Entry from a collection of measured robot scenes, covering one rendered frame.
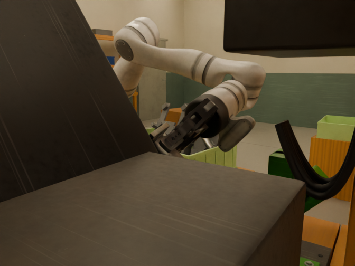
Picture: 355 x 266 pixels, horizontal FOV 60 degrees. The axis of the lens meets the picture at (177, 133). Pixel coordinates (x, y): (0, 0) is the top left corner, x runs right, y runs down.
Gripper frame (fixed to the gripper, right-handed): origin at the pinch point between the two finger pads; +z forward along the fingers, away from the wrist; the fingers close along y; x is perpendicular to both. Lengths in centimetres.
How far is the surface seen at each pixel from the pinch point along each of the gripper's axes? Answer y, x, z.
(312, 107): -268, 94, -674
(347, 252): 5.7, 28.6, -5.6
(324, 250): -17, 42, -30
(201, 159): -65, 4, -73
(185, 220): 17.2, 7.2, 19.6
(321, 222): -25, 43, -48
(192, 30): -376, -282, -755
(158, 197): 14.3, 4.9, 17.8
